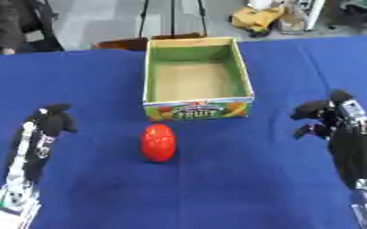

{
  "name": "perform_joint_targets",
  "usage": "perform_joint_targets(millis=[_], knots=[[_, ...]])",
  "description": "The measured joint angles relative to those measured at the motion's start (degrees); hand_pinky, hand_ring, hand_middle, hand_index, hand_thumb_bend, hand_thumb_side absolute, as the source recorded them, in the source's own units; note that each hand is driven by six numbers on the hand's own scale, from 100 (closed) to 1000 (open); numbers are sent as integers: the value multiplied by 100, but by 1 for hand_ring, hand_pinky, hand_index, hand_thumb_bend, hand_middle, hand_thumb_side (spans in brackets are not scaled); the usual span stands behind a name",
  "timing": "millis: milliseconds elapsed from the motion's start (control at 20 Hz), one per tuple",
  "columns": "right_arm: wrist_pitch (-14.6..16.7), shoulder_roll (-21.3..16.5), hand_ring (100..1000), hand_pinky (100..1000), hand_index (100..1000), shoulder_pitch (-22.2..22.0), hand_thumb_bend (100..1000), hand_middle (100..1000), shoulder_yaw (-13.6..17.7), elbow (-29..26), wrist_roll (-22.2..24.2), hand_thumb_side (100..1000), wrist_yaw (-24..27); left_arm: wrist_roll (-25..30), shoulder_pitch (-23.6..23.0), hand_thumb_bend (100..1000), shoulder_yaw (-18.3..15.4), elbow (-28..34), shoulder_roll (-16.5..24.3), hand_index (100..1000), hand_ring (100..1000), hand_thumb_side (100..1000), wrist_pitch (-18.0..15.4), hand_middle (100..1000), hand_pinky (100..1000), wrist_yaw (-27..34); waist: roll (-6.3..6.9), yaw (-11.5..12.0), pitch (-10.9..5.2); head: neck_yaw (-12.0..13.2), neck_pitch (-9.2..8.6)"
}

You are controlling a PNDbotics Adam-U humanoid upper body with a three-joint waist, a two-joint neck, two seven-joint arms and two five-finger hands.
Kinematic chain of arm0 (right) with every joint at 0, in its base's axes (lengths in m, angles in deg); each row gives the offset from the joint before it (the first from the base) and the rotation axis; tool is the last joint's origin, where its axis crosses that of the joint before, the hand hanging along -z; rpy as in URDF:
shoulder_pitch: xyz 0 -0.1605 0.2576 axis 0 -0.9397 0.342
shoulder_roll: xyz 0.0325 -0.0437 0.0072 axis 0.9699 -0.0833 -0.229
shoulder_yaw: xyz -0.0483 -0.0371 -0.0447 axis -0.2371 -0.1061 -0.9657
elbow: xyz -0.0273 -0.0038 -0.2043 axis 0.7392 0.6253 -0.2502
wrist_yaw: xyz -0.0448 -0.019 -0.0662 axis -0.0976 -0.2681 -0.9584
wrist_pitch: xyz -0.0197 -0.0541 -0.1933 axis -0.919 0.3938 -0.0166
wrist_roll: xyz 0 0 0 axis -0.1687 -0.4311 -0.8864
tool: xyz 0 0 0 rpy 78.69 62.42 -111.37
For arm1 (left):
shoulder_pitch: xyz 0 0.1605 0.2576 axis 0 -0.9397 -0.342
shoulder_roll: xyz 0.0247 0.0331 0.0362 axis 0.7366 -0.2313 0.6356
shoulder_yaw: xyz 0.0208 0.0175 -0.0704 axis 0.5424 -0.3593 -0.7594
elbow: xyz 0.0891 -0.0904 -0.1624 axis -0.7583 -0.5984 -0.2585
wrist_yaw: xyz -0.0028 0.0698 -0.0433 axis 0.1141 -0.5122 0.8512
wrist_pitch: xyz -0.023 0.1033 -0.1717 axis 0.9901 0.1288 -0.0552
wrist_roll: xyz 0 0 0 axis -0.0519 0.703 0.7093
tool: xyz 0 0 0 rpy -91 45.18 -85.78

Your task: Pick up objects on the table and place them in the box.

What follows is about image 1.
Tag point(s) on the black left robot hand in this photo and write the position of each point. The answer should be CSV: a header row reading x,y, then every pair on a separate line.
x,y
51,123

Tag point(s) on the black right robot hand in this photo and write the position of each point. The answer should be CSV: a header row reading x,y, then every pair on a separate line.
x,y
355,146

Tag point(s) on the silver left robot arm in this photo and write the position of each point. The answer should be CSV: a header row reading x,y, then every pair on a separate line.
x,y
10,202

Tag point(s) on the cardboard box with green inside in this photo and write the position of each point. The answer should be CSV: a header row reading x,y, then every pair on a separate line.
x,y
197,79

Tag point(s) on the red oval toy fruit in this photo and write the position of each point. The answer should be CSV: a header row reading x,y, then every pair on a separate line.
x,y
158,143

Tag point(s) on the person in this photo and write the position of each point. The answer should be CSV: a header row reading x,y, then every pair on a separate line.
x,y
4,25

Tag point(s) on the brown wooden base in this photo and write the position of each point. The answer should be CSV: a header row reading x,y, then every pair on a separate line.
x,y
139,42

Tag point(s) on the black chair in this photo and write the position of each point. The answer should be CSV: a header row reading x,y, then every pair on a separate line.
x,y
360,15

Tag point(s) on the black tripod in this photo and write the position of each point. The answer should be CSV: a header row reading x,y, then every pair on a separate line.
x,y
172,18

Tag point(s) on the yellow bag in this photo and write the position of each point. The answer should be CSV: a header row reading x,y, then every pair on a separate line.
x,y
257,16

